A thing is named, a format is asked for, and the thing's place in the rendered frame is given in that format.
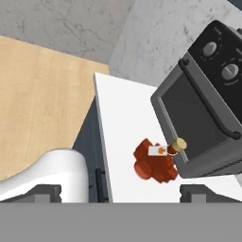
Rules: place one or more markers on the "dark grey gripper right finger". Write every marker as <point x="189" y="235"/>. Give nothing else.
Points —
<point x="193" y="193"/>

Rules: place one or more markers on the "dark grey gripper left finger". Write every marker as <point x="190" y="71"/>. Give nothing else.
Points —
<point x="47" y="193"/>

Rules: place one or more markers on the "brown cork-capped condiment bottle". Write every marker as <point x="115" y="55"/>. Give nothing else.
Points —
<point x="157" y="152"/>

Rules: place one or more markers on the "dark grey cupboard door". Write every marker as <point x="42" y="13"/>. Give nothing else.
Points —
<point x="89" y="148"/>

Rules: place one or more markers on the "black and grey toaster oven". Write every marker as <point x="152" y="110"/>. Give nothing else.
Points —
<point x="201" y="119"/>

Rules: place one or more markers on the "grey toaster oven knob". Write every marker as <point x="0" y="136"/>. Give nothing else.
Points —
<point x="209" y="48"/>
<point x="230" y="72"/>

